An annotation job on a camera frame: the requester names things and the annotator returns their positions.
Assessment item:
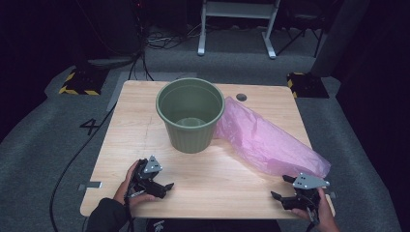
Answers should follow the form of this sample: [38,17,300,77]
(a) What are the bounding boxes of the left hand-held gripper cable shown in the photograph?
[124,185,138,232]

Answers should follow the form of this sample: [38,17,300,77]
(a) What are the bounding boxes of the black tripod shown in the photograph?
[276,13,325,59]

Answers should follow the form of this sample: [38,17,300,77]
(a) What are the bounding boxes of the green plastic bin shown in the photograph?
[156,77,225,155]

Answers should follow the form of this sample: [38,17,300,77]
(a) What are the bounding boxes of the white metal stand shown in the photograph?
[196,0,281,60]

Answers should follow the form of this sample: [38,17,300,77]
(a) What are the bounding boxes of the right hand-held gripper cable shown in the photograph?
[305,206,321,232]

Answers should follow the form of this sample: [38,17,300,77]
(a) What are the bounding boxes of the person's right hand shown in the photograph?
[291,188,340,232]

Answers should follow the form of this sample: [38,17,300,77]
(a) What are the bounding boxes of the grey pillar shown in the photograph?
[310,0,372,78]

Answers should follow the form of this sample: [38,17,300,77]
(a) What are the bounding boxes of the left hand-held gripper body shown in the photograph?
[129,155,163,197]

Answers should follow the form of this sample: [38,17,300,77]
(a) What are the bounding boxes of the person's left hand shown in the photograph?
[113,159,158,208]

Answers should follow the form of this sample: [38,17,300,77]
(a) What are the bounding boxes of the long black floor cable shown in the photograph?
[48,102,118,232]

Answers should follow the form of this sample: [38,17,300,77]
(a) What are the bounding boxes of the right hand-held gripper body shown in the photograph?
[287,172,331,211]

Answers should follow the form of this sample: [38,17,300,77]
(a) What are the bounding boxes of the pink plastic bag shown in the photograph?
[212,96,332,179]

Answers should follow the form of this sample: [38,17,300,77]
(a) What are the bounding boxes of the bundle of black cables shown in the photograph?
[128,0,202,81]

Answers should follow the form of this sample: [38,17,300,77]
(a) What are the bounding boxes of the black yellow striped base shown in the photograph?
[58,67,109,97]
[286,72,330,100]

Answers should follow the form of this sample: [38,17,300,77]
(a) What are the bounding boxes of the grey tape strip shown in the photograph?
[77,181,103,192]

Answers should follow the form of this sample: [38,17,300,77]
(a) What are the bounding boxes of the hand-held gripper cable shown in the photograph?
[124,185,138,232]
[305,206,321,232]

